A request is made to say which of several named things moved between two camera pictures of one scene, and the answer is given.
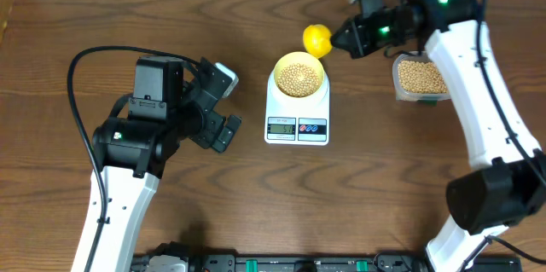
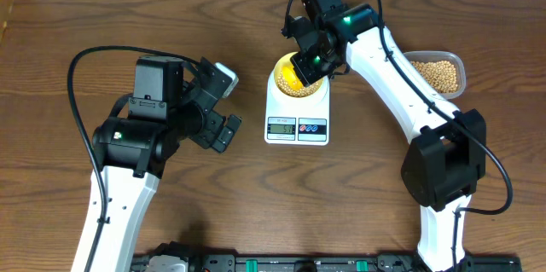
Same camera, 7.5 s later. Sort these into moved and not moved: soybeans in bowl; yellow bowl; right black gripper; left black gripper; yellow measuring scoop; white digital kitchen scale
Moved: right black gripper; yellow measuring scoop
Not moved: white digital kitchen scale; left black gripper; soybeans in bowl; yellow bowl
